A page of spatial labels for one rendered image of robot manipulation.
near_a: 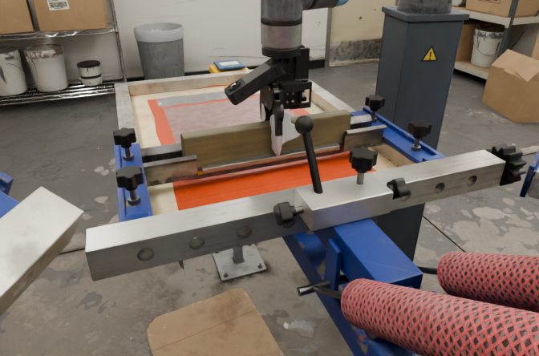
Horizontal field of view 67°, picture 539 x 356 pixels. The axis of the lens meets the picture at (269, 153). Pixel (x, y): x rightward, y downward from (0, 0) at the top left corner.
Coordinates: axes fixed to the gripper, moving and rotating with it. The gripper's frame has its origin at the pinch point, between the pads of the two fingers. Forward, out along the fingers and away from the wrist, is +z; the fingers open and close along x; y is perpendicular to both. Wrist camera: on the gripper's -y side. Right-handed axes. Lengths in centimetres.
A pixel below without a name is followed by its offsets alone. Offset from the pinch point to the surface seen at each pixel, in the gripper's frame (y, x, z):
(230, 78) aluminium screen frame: 7, 57, 3
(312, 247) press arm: -0.4, -22.1, 9.2
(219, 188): -12.1, -4.4, 5.4
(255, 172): -3.6, -1.0, 5.3
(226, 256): 7, 81, 100
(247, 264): 15, 72, 100
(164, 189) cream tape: -22.1, -1.1, 5.4
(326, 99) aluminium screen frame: 25.7, 24.7, 1.8
